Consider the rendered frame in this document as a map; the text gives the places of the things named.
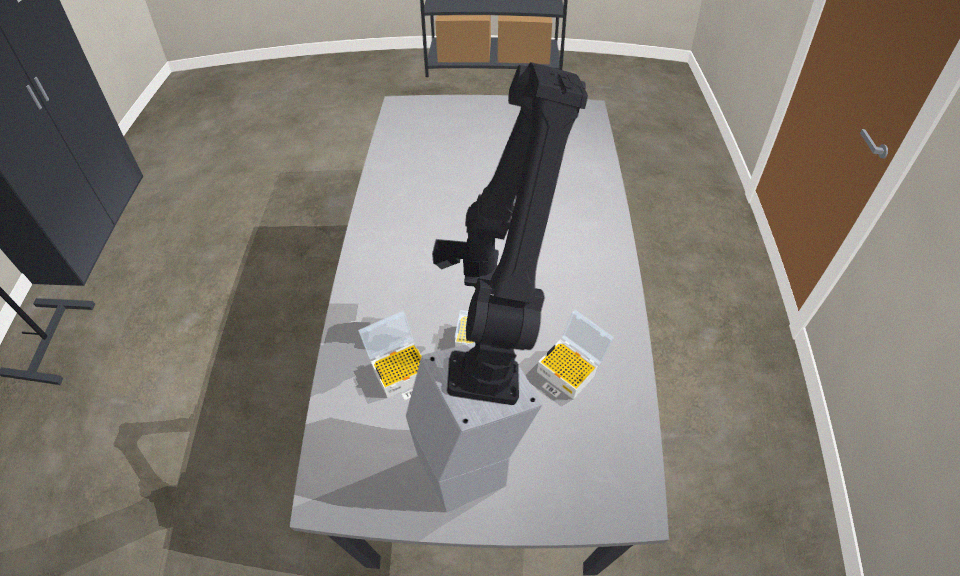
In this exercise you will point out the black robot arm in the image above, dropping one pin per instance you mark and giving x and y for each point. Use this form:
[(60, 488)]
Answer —
[(511, 315)]

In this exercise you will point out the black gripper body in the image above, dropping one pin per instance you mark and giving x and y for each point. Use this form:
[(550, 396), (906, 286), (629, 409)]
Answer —
[(487, 269)]

